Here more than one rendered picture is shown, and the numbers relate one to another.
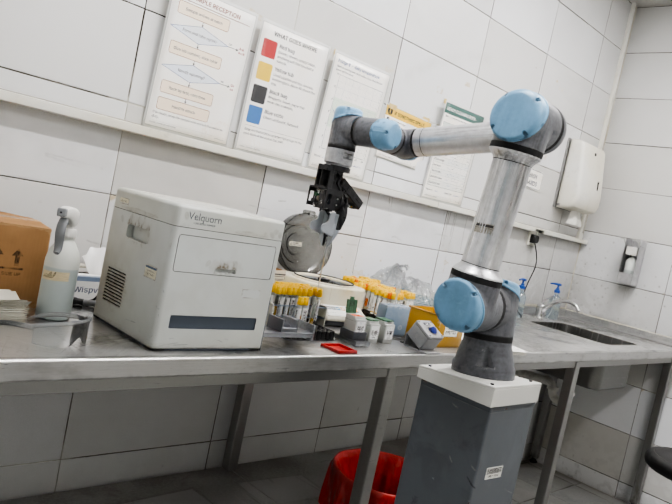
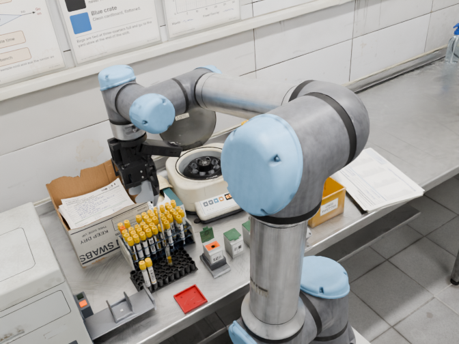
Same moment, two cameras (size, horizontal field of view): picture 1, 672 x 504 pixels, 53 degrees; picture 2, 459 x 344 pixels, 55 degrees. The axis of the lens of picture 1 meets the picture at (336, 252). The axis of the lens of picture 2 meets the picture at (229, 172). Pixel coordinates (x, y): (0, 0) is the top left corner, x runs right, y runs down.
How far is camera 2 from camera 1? 122 cm
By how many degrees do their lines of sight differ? 35
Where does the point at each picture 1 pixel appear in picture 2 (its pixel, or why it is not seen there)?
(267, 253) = (52, 299)
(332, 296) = (207, 192)
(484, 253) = (266, 312)
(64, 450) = not seen: hidden behind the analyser
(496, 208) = (264, 274)
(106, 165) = not seen: outside the picture
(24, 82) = not seen: outside the picture
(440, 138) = (220, 104)
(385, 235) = (285, 55)
